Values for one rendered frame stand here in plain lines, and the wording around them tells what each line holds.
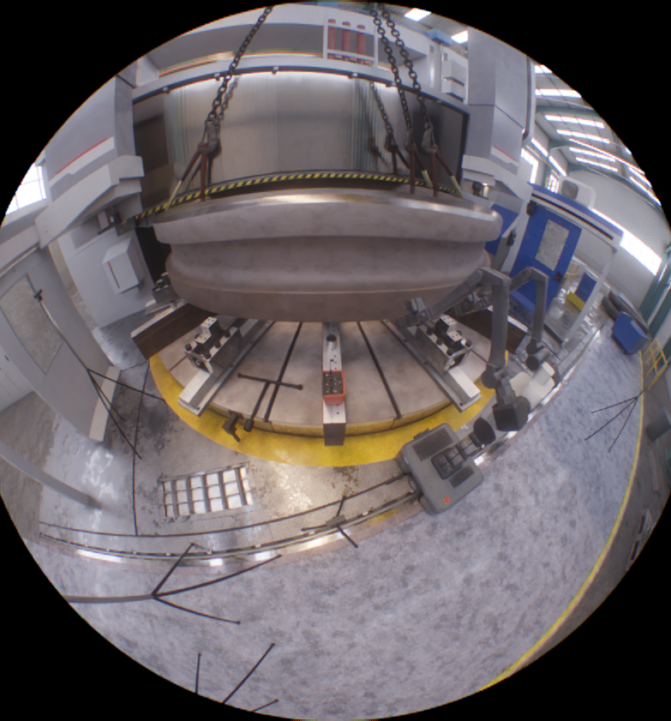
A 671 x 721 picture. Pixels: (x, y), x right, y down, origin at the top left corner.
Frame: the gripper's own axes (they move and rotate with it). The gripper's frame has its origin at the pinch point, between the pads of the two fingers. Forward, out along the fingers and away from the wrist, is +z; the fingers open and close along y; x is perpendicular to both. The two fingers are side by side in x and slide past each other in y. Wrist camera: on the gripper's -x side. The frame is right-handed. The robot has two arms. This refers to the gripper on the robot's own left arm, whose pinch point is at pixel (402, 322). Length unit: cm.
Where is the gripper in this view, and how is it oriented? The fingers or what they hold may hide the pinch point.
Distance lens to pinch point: 134.0
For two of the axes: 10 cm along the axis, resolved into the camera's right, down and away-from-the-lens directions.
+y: -9.2, 3.0, -2.3
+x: 2.9, 9.5, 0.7
